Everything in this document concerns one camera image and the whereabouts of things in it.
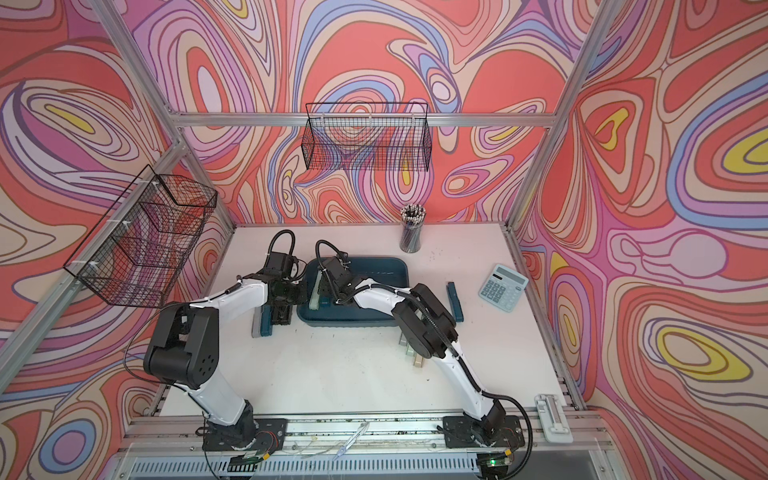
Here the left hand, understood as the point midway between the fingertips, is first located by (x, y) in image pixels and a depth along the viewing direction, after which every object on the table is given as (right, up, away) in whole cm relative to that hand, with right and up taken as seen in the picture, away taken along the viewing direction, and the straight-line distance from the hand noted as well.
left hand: (311, 295), depth 96 cm
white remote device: (+66, -29, -22) cm, 76 cm away
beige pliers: (+33, -17, -13) cm, 40 cm away
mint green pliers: (+29, -6, -35) cm, 46 cm away
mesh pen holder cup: (+33, +26, +3) cm, 42 cm away
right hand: (+4, +1, +3) cm, 5 cm away
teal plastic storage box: (+26, +7, +7) cm, 28 cm away
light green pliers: (+1, -1, -1) cm, 2 cm away
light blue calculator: (+64, +2, +3) cm, 64 cm away
